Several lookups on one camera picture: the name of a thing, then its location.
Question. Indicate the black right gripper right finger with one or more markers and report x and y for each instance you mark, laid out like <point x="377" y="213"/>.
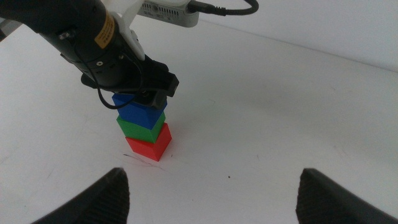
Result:
<point x="326" y="202"/>

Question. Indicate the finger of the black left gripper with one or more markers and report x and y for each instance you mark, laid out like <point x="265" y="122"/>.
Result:
<point x="154" y="100"/>

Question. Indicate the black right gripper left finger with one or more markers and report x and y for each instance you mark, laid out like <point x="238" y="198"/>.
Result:
<point x="99" y="202"/>

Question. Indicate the blue cube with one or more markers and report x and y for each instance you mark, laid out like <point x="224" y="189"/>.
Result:
<point x="140" y="115"/>

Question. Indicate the green cube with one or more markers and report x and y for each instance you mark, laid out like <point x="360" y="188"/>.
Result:
<point x="140" y="132"/>

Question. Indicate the red cube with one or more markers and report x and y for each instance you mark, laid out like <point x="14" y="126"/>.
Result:
<point x="149" y="146"/>

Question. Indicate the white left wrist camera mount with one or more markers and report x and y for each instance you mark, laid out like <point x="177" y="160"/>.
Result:
<point x="127" y="28"/>

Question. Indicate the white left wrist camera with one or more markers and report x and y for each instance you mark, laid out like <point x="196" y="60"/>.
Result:
<point x="171" y="12"/>

